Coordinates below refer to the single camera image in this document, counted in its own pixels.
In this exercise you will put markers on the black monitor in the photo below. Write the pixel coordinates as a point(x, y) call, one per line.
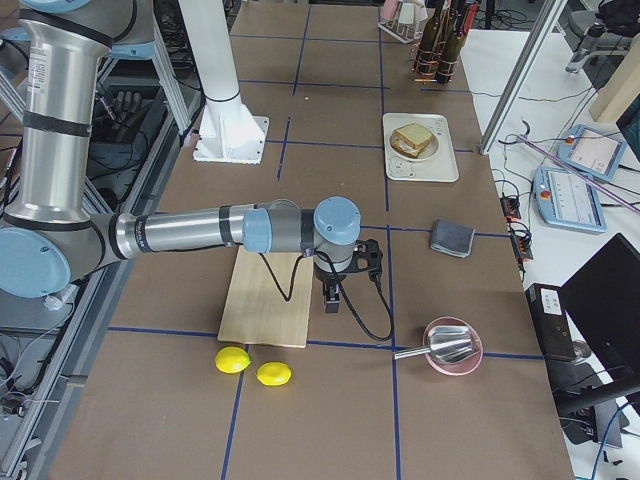
point(602, 300)

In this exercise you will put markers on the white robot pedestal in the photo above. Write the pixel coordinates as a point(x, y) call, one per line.
point(228, 131)

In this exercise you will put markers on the yellow lemon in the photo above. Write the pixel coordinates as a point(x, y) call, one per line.
point(274, 374)
point(232, 360)

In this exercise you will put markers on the wooden cutting board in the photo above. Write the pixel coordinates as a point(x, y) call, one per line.
point(268, 301)

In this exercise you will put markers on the black computer box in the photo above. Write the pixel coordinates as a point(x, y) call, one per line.
point(550, 322)

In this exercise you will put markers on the white bear tray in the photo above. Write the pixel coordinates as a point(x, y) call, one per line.
point(441, 167)

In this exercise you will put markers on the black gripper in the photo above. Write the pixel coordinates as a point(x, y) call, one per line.
point(327, 278)

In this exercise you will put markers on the metal scoop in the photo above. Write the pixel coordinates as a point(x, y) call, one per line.
point(445, 344)

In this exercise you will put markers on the aluminium frame post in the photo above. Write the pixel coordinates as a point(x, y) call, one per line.
point(543, 26)

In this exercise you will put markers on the right yellow lemon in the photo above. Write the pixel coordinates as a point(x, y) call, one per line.
point(274, 374)

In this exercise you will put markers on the blue teach pendant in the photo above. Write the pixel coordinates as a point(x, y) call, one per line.
point(566, 201)
point(592, 151)

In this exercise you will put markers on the dark wine bottle rear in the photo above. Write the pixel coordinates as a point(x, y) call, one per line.
point(431, 35)

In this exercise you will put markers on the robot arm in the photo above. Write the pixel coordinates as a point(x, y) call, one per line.
point(49, 240)

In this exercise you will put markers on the copper wire bottle rack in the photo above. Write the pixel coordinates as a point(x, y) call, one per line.
point(435, 66)

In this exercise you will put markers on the white dish rack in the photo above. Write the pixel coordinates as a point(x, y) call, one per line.
point(404, 20)

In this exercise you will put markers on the grey folded cloth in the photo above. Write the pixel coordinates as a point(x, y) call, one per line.
point(451, 238)

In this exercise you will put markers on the bread slice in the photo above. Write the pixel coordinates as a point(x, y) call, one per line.
point(415, 135)
point(413, 154)

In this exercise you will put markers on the blue teach pendant far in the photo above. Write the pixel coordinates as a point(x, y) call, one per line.
point(592, 151)

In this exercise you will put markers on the white plate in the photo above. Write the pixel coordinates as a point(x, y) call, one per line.
point(434, 143)

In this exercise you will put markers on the pink bowl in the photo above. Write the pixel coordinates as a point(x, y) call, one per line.
point(466, 367)

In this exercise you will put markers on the blue teach pendant near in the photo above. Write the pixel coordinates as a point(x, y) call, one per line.
point(566, 201)

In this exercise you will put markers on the left yellow lemon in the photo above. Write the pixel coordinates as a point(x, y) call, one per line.
point(232, 360)

